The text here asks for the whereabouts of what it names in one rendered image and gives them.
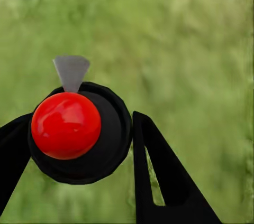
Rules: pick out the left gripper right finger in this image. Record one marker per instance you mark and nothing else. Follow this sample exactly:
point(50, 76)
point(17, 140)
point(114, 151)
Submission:
point(184, 202)

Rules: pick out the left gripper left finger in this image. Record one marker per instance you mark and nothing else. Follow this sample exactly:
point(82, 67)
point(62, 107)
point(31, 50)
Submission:
point(14, 155)

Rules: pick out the pesticide atomizer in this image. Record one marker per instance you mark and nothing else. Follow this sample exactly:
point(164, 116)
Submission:
point(82, 131)

